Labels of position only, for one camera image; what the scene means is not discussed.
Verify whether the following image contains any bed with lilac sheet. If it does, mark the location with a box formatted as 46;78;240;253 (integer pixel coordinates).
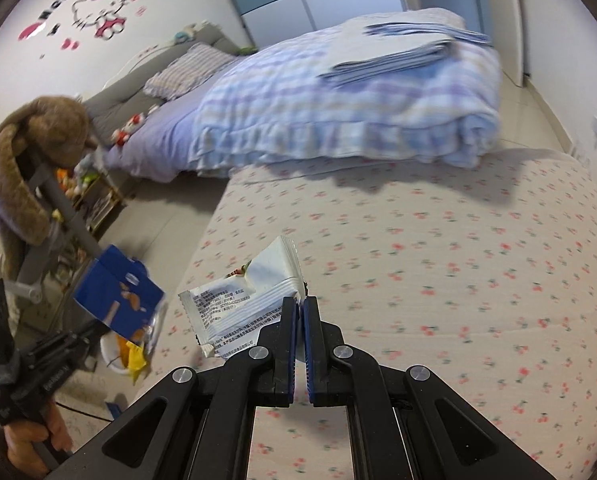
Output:
100;94;230;184

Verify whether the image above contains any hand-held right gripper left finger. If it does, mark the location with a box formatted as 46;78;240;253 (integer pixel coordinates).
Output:
43;296;300;480

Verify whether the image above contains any pile of colourful plush toys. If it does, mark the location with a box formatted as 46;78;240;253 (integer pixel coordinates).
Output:
55;154;102;199

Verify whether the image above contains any red white plush toy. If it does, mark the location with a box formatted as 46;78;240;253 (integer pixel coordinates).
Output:
110;112;148;147

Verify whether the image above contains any grey desk chair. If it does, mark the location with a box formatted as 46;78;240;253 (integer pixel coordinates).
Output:
0;154;110;307

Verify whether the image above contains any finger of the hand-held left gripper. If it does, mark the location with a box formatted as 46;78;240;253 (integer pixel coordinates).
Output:
27;317;107;387

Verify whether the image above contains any person's left hand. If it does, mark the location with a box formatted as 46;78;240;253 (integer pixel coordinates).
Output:
3;399;75;479

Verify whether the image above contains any white door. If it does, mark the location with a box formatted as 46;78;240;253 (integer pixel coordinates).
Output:
487;0;527;89

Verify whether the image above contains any wooden bedside shelf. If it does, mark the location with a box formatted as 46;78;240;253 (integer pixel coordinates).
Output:
73;162;128;234

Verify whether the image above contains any blue snack packet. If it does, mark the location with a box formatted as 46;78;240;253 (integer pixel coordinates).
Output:
73;244;167;344

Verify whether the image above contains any blue plaid quilt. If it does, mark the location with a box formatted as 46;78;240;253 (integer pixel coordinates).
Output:
187;7;505;182

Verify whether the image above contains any white snack wrapper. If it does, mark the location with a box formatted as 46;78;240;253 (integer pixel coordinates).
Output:
177;234;310;359

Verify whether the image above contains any grey padded headboard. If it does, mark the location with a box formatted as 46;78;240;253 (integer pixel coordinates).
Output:
80;22;252;127

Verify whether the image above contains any pink cat wall sticker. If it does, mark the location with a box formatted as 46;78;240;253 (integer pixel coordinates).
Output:
18;0;160;52

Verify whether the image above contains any plaid pillow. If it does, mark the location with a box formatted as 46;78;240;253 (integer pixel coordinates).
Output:
143;42;240;102

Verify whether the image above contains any brown fleece coat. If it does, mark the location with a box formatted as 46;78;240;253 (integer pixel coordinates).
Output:
0;95;100;262

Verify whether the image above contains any folded grey sheet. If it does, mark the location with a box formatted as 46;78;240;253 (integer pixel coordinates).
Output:
317;22;495;84

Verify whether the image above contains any floral cherry print mattress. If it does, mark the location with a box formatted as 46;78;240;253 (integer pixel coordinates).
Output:
157;147;597;480

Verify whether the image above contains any black cable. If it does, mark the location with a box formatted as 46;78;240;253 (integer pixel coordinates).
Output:
53;399;118;422

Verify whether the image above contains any yellow plastic packet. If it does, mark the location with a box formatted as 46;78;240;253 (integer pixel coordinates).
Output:
122;339;150;384

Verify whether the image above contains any white plastic bin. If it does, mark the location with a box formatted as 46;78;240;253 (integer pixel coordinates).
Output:
100;332;160;377

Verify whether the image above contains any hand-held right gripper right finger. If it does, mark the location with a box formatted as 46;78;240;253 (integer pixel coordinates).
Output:
301;296;555;480

